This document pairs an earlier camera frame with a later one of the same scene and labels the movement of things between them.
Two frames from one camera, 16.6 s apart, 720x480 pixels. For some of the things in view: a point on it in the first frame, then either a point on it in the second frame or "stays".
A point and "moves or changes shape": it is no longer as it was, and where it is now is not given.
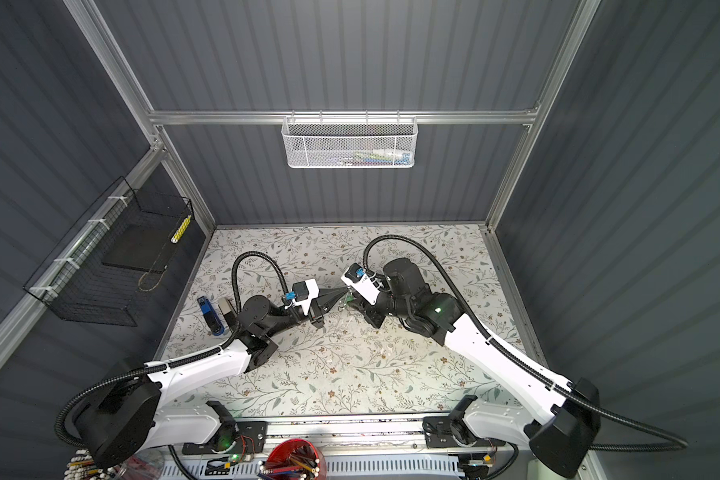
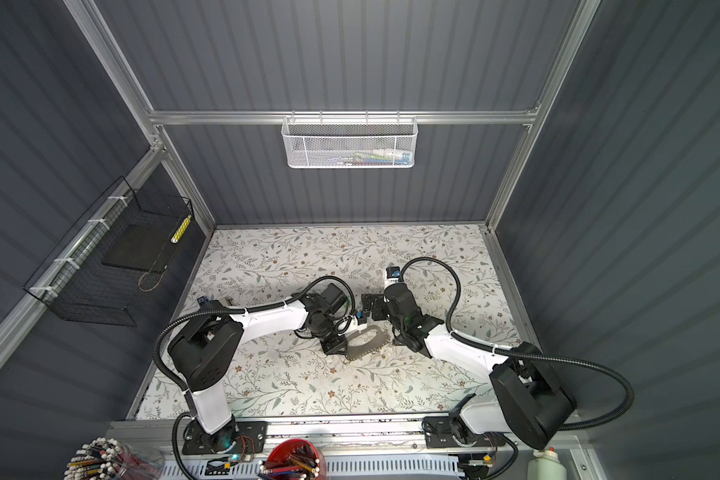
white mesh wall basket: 350,141 stays
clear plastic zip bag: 341,308 moves or changes shape
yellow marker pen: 180,230 stays
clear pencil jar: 143,465 stays
